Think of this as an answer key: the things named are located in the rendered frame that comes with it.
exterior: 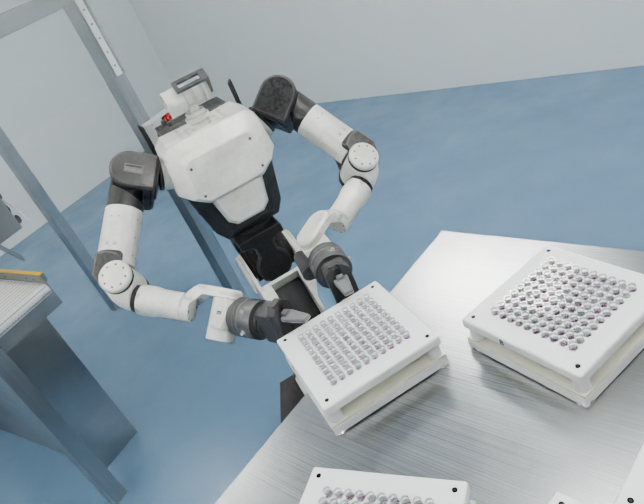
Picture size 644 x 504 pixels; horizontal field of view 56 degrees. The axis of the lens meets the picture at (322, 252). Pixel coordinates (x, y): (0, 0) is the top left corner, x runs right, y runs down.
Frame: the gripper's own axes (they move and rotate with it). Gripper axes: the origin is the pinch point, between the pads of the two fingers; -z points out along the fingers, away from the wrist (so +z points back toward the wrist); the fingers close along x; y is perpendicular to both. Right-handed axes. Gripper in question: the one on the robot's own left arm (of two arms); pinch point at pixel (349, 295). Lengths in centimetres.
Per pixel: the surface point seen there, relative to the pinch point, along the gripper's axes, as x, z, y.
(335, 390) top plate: -0.1, -23.9, 10.9
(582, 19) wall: 59, 234, -219
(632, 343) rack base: 4, -40, -35
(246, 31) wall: 20, 451, -49
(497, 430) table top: 7.1, -41.2, -9.5
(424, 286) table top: 7.1, 0.5, -16.0
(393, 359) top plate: -0.1, -23.6, -0.7
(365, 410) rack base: 5.4, -26.0, 7.7
